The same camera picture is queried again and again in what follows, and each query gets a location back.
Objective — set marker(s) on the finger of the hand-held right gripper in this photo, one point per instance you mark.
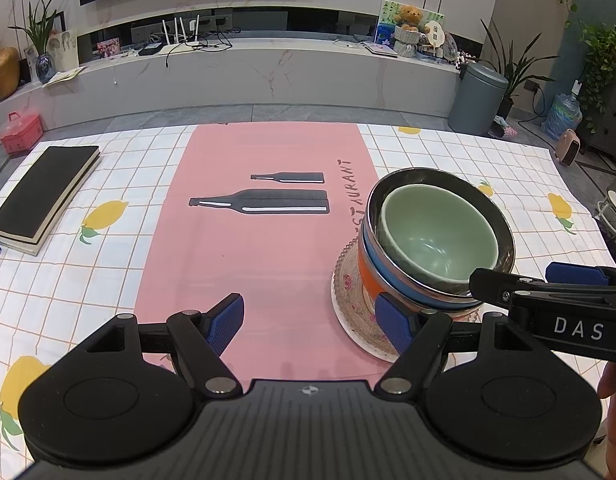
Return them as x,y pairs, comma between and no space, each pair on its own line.
575,274
492,287

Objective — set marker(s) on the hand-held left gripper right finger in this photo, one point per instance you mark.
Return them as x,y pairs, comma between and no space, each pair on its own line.
395,324

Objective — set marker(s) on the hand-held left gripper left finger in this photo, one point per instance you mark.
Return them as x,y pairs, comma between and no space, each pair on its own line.
223,326

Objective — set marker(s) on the stainless steel bowl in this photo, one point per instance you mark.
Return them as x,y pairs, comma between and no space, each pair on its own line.
506,245

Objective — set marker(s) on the blue bowl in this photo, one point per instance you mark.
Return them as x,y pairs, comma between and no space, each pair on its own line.
375,267

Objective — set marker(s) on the orange bowl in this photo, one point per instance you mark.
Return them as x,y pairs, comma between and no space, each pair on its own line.
364,272

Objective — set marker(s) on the white painted plate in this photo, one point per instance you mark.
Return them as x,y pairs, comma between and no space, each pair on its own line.
335,295

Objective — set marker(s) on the green ceramic bowl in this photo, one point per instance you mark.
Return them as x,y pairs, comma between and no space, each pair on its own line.
427,230

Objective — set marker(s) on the white stool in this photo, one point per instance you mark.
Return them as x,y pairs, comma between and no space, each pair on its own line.
615,210

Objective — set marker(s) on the pink placemat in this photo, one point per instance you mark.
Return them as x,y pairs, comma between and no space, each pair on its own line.
268,260

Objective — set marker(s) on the pink space heater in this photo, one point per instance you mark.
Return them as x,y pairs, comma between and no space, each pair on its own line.
568,147

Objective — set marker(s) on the dark cabinet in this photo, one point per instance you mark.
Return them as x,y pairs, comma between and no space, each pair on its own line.
610,130

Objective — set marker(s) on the blue water jug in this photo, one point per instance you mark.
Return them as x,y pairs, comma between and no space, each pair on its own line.
562,117

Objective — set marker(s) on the floral bag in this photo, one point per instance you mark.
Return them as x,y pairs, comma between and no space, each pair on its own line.
502,127

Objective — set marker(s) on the grey trash can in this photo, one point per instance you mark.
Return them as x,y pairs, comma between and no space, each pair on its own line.
475,100

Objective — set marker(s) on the checked lemon print tablecloth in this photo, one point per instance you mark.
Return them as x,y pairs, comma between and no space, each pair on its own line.
113,170

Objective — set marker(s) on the potted long-leaf plant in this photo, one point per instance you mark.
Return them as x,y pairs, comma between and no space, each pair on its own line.
512,75

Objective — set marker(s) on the green vine plant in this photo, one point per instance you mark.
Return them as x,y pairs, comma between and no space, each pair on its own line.
605,60

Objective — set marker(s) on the black notebook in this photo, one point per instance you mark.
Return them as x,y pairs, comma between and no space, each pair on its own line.
43,190

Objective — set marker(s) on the decorative plate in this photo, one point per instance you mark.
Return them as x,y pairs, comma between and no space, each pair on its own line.
450,45

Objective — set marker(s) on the marble media console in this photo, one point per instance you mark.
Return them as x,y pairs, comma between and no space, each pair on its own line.
288,75

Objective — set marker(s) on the woven basket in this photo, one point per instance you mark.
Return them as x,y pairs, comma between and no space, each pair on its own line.
406,42

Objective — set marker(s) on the fan-shaped sign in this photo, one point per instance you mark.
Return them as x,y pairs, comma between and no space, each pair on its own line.
434,32

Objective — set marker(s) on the white laptop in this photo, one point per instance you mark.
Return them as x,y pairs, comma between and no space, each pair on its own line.
380,49

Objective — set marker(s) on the pink storage box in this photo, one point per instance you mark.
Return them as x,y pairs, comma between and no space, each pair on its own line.
20,135

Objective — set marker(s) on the teddy bear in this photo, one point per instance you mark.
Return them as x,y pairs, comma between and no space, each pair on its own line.
407,16

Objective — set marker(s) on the black set-top box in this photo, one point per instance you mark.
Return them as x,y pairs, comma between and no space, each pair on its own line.
150,49

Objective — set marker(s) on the painted canvas picture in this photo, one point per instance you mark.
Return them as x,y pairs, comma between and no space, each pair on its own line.
385,20

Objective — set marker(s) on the white router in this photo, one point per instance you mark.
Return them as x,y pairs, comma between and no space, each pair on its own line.
180,35

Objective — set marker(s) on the paper sheets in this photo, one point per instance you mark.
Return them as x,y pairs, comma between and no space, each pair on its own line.
63,76

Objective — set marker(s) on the pink photo card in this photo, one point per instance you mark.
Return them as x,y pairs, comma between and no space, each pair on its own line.
109,47

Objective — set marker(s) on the plant in blue vase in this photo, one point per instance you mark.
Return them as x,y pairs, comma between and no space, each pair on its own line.
44,67

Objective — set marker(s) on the mushroom picture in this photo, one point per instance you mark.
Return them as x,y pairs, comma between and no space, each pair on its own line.
63,50

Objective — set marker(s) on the gold vase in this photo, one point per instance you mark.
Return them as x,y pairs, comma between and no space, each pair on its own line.
2,75

